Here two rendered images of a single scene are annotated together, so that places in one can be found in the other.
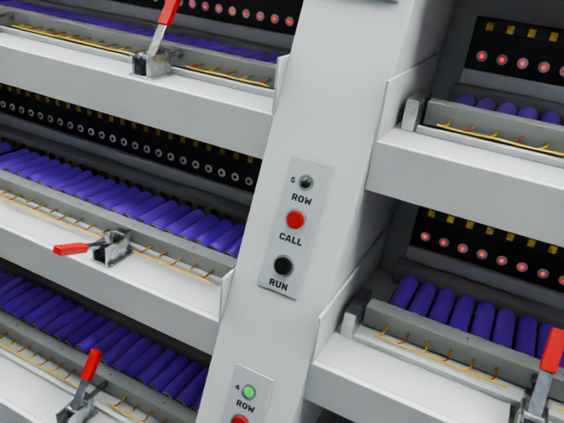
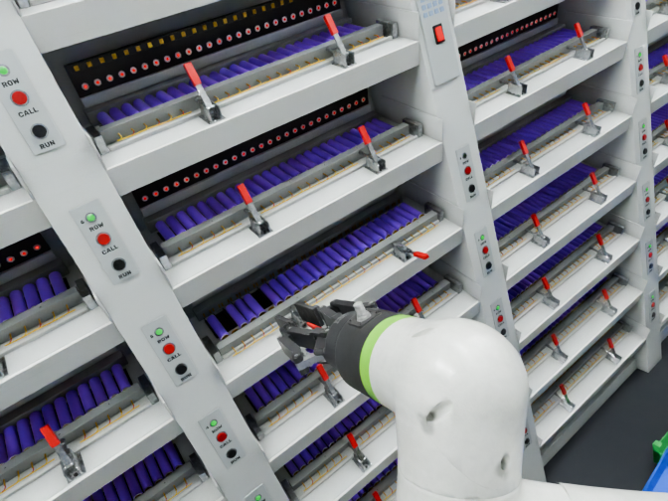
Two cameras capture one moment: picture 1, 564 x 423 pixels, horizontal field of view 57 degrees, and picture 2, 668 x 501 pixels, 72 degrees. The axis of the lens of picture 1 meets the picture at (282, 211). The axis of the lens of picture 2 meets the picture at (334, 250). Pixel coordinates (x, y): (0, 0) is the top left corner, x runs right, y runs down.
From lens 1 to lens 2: 0.94 m
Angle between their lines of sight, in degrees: 46
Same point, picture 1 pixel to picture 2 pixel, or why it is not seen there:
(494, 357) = (505, 164)
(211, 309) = (452, 229)
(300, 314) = (482, 198)
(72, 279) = (400, 278)
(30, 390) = not seen: hidden behind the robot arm
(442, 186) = (492, 124)
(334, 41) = (447, 101)
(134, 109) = (386, 187)
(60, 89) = (345, 210)
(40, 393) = not seen: hidden behind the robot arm
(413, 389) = (508, 189)
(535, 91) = not seen: hidden behind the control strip
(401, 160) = (481, 125)
